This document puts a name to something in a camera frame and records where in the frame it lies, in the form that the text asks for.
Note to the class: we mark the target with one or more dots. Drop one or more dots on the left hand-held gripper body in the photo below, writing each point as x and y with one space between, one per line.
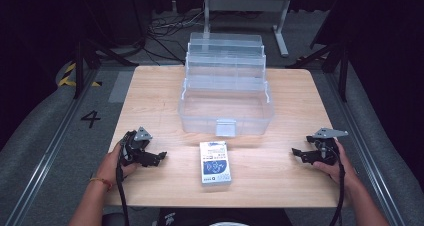
133 151

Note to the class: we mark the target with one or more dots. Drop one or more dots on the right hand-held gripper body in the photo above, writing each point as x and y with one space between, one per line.
325 152

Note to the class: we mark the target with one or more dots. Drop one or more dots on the white and blue medicine box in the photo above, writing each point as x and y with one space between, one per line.
215 164

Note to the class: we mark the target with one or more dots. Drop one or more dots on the clear plastic storage box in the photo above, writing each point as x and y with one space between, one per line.
226 109

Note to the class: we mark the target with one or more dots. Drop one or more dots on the person's right hand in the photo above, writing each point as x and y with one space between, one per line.
345 169

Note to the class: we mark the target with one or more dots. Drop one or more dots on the person's left hand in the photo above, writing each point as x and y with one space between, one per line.
110 167

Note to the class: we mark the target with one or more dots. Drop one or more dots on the black tripod stand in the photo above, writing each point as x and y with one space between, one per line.
79 69
342 72

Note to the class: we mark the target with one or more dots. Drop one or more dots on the person's black clothing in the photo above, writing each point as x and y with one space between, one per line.
220 217

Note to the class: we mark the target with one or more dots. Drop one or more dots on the yellow and black floor tape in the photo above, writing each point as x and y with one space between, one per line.
68 81

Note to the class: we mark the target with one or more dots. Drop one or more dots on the grey metal stand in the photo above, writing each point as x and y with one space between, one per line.
248 3

